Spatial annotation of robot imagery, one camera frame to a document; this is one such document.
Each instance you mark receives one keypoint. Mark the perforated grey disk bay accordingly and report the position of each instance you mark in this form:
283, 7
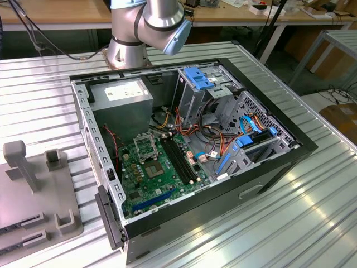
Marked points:
251, 103

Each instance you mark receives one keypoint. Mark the grey metal drive cage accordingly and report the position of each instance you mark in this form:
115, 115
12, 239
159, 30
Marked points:
192, 100

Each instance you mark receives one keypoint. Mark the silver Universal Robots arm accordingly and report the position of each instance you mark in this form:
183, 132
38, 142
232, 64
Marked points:
159, 16

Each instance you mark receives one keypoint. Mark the black RAM slot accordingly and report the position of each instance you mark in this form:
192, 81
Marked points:
174, 161
177, 160
184, 158
181, 159

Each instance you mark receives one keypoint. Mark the blue drive latch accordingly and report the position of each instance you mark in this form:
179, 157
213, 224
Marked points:
199, 79

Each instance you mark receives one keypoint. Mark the grey power supply box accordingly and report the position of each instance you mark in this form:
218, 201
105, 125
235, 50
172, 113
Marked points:
122, 117

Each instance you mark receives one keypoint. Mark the black card retention latch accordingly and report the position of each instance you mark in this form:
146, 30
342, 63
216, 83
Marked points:
110, 220

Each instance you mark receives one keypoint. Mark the blue expansion slot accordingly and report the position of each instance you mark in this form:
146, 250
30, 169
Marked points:
153, 199

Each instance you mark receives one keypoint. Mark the cream board connector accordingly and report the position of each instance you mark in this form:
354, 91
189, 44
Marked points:
190, 155

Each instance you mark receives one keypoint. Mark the grey parts rack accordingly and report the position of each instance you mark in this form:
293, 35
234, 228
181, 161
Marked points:
28, 195

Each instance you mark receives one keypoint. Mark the metal frame table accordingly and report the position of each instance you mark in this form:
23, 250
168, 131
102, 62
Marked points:
343, 39

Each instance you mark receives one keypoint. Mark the wooden desk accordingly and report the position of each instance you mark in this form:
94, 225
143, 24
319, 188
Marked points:
69, 11

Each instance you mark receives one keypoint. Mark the black tripod pole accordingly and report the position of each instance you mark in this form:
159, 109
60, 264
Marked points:
278, 12

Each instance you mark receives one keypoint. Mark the black open PC case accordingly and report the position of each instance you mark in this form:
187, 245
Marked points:
195, 212

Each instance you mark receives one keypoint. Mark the black square chip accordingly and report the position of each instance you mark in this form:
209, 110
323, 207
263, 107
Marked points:
134, 195

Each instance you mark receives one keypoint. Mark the brown cardboard box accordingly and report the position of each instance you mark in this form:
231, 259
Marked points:
301, 44
340, 123

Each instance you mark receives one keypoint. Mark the hard disk in blue carrier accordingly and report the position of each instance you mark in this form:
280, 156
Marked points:
244, 141

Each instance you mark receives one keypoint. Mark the green motherboard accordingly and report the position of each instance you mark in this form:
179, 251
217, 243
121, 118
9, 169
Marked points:
164, 185

